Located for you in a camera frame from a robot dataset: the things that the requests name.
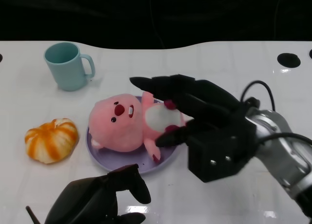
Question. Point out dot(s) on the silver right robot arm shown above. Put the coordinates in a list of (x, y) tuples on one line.
[(285, 158)]

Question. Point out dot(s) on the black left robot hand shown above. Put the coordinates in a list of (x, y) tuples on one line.
[(87, 199)]

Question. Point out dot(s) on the black backdrop curtain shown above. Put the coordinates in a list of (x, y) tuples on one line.
[(73, 14)]

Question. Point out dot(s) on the purple plastic plate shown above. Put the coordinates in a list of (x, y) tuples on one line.
[(117, 160)]

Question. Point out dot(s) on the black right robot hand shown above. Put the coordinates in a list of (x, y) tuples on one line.
[(214, 126)]

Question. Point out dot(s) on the pink plush beaver doll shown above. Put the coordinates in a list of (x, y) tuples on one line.
[(114, 131)]

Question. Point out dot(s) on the thin black rod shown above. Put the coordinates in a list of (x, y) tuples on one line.
[(33, 215)]

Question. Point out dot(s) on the teal plastic mug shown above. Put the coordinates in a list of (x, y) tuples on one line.
[(69, 73)]

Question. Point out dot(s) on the orange white striped pumpkin toy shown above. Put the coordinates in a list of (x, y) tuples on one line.
[(51, 141)]

